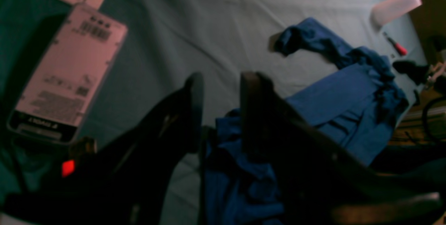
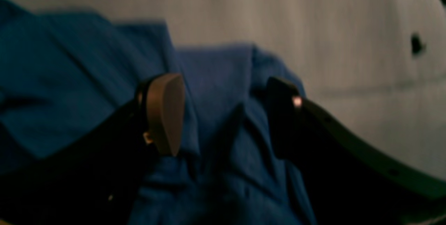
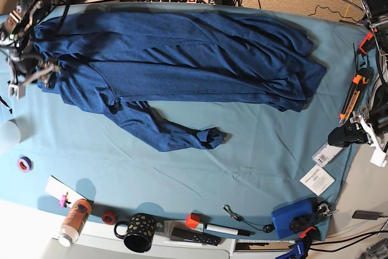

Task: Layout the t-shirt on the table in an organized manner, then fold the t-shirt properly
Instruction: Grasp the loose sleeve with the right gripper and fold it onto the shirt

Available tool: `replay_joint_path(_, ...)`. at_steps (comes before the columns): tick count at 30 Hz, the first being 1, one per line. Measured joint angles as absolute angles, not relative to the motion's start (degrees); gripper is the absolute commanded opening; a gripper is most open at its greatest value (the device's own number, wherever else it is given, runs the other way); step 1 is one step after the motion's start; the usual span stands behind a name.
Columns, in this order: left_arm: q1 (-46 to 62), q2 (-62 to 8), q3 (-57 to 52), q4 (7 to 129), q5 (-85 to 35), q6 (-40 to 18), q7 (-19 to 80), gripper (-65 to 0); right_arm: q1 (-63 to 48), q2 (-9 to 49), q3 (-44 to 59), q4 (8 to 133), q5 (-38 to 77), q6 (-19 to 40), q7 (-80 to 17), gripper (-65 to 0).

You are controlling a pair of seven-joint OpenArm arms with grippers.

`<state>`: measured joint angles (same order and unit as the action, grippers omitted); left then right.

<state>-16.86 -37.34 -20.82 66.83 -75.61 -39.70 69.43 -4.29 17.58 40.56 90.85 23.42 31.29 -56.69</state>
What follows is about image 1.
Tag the red handled screwdriver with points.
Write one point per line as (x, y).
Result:
(397, 46)

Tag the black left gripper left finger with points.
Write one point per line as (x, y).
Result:
(126, 182)

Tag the clear plastic blister pack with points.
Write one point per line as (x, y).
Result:
(57, 96)

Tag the translucent plastic cup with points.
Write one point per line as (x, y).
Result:
(389, 10)

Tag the blue t-shirt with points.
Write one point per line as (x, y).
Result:
(357, 107)

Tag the orange black utility knife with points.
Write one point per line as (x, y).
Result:
(79, 153)

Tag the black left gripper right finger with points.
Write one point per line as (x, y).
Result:
(320, 183)

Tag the teal table cloth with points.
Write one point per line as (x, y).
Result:
(167, 41)

